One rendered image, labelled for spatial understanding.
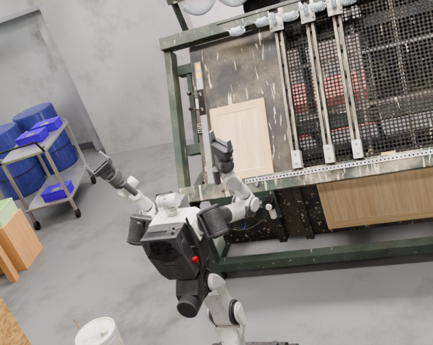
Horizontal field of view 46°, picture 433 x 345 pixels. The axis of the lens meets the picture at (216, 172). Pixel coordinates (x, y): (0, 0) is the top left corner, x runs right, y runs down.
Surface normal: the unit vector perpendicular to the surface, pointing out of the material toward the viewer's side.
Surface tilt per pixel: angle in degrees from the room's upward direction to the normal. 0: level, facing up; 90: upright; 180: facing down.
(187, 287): 45
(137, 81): 90
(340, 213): 90
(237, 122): 56
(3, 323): 90
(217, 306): 100
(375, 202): 90
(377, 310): 0
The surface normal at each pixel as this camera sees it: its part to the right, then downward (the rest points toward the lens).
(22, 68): -0.30, 0.50
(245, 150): -0.39, -0.07
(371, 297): -0.32, -0.86
